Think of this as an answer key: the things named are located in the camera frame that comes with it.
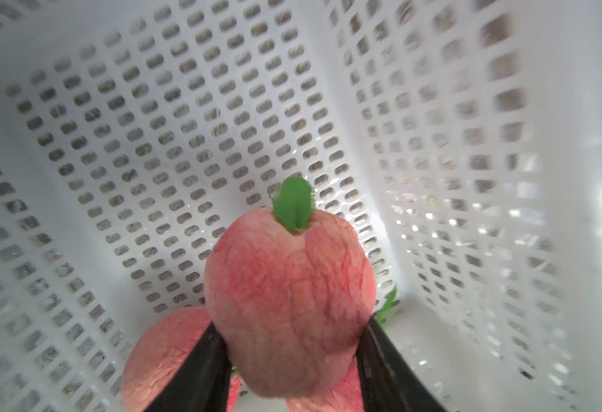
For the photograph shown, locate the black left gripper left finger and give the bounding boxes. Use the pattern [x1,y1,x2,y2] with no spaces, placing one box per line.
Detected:
[146,324,232,412]

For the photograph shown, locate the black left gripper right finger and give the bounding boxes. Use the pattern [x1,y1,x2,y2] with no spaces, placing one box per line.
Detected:
[356,316,445,412]

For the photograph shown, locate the pink peach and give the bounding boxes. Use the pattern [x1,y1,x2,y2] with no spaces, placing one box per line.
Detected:
[121,307,211,411]
[205,177,377,398]
[286,359,365,412]

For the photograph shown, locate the white perforated plastic basket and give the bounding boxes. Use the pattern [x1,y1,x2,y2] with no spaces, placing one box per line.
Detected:
[0,1,602,411]

